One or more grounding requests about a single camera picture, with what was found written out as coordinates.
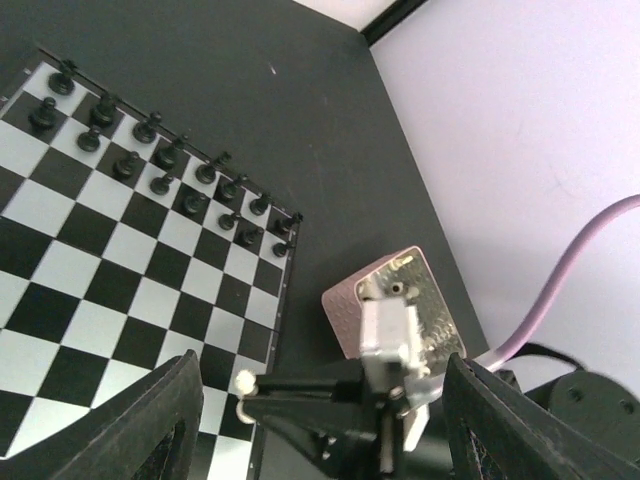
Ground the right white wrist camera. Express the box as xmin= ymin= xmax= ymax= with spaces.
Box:
xmin=359 ymin=297 xmax=429 ymax=452

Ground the black rook near corner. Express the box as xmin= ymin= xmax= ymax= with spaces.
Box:
xmin=272 ymin=212 xmax=303 ymax=236

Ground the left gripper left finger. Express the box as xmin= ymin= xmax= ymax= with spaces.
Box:
xmin=1 ymin=350 xmax=204 ymax=479

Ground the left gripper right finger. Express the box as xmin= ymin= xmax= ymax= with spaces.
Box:
xmin=442 ymin=355 xmax=639 ymax=479

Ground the white rook piece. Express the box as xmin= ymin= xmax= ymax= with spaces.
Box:
xmin=234 ymin=370 xmax=258 ymax=425

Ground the black pawn piece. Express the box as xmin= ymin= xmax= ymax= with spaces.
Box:
xmin=28 ymin=97 xmax=56 ymax=130

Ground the black rook far corner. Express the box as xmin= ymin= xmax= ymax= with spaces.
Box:
xmin=48 ymin=60 xmax=77 ymax=96

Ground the black rook corner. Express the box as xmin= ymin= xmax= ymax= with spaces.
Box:
xmin=272 ymin=212 xmax=303 ymax=236
xmin=48 ymin=60 xmax=77 ymax=96

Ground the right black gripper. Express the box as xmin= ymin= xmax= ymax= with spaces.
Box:
xmin=244 ymin=359 xmax=408 ymax=479

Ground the black and white chessboard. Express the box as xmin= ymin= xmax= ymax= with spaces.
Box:
xmin=1 ymin=52 xmax=292 ymax=479

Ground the pink tray with pieces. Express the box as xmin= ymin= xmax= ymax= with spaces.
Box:
xmin=321 ymin=244 xmax=469 ymax=401

